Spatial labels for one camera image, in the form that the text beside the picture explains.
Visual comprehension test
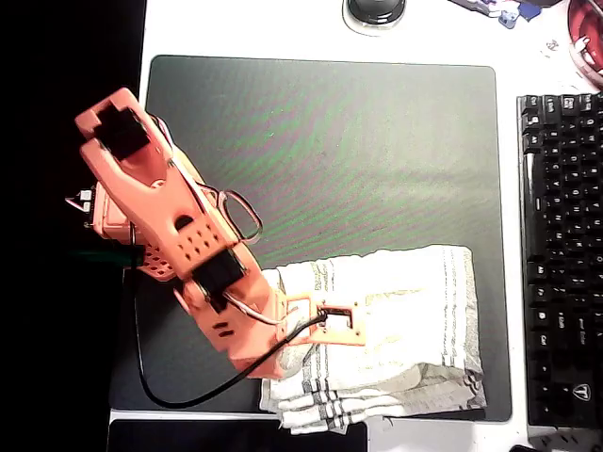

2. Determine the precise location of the white striped towel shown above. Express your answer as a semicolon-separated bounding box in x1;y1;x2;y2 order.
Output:
258;243;488;435

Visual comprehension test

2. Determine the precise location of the black flat tablet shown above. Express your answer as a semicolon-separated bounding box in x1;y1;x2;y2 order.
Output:
106;418;367;452

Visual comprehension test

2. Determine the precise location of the dark desk mat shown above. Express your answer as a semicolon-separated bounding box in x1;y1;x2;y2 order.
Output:
108;55;513;424

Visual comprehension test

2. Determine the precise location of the black keyboard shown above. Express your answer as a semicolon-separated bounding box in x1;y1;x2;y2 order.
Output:
516;92;603;429

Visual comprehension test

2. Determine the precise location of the black dome on white base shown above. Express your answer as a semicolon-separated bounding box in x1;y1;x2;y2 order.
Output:
341;0;407;37

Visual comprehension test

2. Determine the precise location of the blue and white clutter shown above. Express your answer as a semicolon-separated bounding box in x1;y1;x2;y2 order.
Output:
447;0;543;30

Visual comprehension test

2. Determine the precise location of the red bowl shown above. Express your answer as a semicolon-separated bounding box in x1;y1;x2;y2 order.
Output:
566;0;603;90

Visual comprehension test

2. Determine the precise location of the black camera cable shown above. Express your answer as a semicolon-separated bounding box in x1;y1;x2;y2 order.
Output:
129;225;330;410

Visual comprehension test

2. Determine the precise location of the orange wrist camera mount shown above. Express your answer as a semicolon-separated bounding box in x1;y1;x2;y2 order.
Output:
283;294;368;348

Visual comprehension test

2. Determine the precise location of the orange perforated base plate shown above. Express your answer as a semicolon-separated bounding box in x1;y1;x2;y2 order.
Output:
136;242;179;283

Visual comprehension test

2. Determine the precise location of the controller board with wires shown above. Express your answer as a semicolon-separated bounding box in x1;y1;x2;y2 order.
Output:
64;187;98;228

